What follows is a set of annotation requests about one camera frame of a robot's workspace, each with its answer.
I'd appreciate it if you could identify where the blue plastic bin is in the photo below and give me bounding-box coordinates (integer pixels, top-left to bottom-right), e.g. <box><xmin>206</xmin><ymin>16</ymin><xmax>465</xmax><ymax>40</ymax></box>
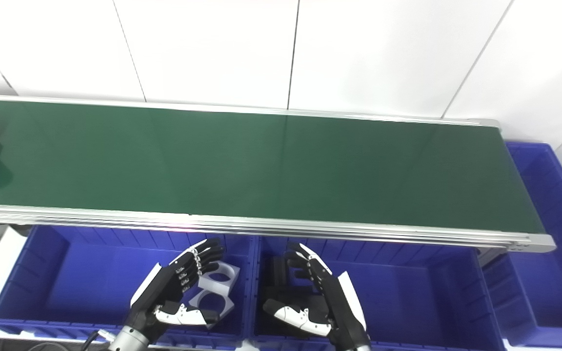
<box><xmin>252</xmin><ymin>236</ymin><xmax>506</xmax><ymax>351</ymax></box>
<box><xmin>0</xmin><ymin>224</ymin><xmax>258</xmax><ymax>350</ymax></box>
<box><xmin>481</xmin><ymin>141</ymin><xmax>562</xmax><ymax>350</ymax></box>

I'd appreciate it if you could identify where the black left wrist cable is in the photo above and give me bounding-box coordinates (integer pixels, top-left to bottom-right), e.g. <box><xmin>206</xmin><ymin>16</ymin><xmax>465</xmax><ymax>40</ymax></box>
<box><xmin>82</xmin><ymin>330</ymin><xmax>117</xmax><ymax>351</ymax></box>

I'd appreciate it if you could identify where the white ring block part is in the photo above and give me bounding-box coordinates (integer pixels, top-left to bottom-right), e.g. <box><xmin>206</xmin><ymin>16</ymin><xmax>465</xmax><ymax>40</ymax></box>
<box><xmin>197</xmin><ymin>261</ymin><xmax>241</xmax><ymax>296</ymax></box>
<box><xmin>188</xmin><ymin>289</ymin><xmax>236</xmax><ymax>330</ymax></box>

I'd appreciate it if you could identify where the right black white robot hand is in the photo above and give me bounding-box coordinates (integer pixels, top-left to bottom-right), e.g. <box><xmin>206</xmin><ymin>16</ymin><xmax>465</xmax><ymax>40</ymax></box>
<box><xmin>263</xmin><ymin>242</ymin><xmax>372</xmax><ymax>350</ymax></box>

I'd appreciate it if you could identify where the black cylinder block part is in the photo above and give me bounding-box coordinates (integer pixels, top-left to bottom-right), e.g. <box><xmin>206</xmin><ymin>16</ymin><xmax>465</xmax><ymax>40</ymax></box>
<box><xmin>261</xmin><ymin>255</ymin><xmax>334</xmax><ymax>333</ymax></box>

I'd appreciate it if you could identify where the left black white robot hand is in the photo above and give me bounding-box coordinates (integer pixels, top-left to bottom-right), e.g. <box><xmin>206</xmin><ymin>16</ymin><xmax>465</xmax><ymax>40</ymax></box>
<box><xmin>124</xmin><ymin>238</ymin><xmax>225</xmax><ymax>341</ymax></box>

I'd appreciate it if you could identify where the green conveyor belt aluminium frame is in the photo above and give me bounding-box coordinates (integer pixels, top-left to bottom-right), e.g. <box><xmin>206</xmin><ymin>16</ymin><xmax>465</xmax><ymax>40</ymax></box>
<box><xmin>0</xmin><ymin>94</ymin><xmax>557</xmax><ymax>253</ymax></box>

